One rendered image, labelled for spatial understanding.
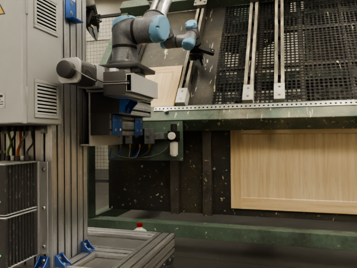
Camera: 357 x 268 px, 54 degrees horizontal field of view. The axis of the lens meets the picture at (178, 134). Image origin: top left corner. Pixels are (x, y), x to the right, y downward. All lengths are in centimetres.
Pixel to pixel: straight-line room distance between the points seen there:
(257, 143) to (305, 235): 61
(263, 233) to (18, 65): 154
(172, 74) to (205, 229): 106
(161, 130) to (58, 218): 94
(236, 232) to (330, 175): 66
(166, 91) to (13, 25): 131
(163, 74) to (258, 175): 94
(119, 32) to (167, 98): 77
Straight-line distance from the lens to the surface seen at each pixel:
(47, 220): 144
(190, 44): 215
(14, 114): 123
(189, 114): 213
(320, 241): 214
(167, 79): 245
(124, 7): 321
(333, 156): 230
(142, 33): 163
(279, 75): 224
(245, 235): 215
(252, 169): 230
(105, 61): 277
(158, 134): 211
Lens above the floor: 72
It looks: level
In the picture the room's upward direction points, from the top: 1 degrees counter-clockwise
